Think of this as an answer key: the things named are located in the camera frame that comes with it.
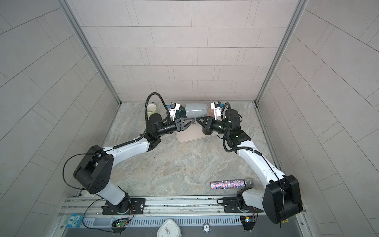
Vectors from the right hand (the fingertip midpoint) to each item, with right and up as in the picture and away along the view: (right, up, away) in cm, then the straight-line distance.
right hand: (198, 120), depth 73 cm
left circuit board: (-35, -46, -9) cm, 58 cm away
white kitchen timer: (-13, -47, -9) cm, 49 cm away
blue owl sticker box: (-56, -45, -7) cm, 72 cm away
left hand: (-1, -1, 0) cm, 1 cm away
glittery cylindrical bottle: (+17, -33, +2) cm, 37 cm away
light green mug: (-33, +7, +30) cm, 45 cm away
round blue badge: (+4, -48, -7) cm, 49 cm away
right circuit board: (+24, -47, -5) cm, 53 cm away
